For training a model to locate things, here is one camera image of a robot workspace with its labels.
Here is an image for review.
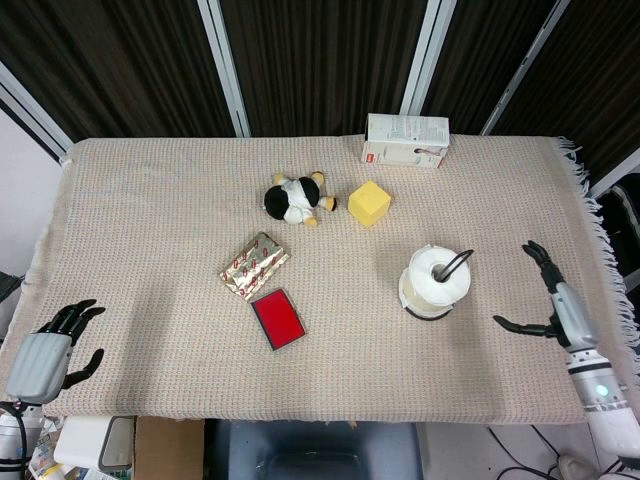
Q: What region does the black wire towel stand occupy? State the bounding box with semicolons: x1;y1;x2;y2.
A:
405;248;475;321

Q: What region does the black floor cable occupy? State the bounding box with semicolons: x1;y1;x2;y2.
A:
487;424;569;480

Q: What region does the dark brown curtain panel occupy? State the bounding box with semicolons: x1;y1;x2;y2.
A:
218;0;432;137
422;0;557;135
497;0;640;186
0;0;237;151

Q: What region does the brown cardboard box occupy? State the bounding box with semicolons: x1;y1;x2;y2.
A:
133;414;207;480

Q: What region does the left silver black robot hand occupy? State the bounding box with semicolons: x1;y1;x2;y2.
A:
4;298;106;405

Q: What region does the white product carton box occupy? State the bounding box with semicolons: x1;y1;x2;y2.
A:
361;112;450;170

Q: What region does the white plastic container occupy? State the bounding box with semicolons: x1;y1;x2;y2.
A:
52;414;135;472

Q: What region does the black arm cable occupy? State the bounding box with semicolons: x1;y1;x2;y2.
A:
0;399;30;467

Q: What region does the white partition post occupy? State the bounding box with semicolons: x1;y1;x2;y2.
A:
398;0;459;134
0;59;76;164
481;0;572;137
588;158;640;199
196;0;252;139

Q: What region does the black white plush toy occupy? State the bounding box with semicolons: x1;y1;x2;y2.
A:
263;170;339;231

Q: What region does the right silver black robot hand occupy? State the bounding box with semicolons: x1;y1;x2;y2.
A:
493;239;600;354

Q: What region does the beige waffle-weave tablecloth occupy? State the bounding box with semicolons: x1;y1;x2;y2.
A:
0;133;627;427

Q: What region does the light grey shoe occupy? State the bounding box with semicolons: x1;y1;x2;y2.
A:
557;452;597;480

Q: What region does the yellow foam cube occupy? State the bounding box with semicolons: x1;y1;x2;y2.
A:
347;180;393;230

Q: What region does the pile of printed papers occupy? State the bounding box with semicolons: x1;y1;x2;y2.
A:
25;417;69;480

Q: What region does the gold foil snack packet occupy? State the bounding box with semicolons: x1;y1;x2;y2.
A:
217;231;292;301

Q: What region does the red ink pad case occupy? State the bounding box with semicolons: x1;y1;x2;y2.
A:
249;287;307;354

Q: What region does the black chair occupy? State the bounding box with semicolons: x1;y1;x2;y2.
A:
596;183;640;321

